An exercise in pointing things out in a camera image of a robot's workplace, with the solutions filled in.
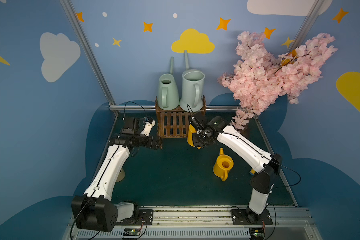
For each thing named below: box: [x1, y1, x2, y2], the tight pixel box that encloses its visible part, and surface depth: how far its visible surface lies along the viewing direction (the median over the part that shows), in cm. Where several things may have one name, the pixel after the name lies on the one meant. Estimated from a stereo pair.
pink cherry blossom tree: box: [218, 31, 338, 130], surface depth 69 cm
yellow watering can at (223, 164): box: [213, 147, 234, 182], surface depth 84 cm
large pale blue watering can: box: [179, 50, 205, 112], surface depth 75 cm
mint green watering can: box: [157, 56, 180, 111], surface depth 79 cm
